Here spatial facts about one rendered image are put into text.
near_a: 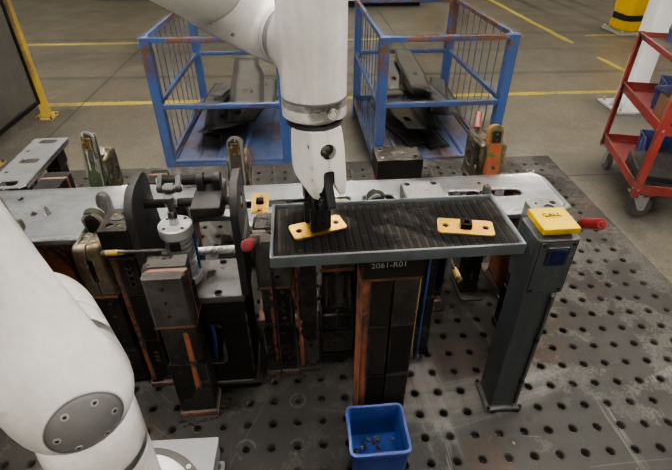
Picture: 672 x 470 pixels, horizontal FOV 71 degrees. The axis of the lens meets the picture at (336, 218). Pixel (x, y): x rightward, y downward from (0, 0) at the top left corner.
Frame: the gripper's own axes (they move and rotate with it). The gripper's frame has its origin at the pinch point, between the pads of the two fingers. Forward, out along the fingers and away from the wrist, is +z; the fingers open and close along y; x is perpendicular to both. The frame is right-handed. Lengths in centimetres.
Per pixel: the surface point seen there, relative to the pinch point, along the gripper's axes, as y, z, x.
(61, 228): 42, 19, 42
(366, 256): -9.0, 2.6, -3.9
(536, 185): 17, 19, -63
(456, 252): -13.0, 2.8, -16.3
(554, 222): -12.8, 2.6, -34.5
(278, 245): -1.9, 2.6, 6.8
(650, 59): 213, 75, -379
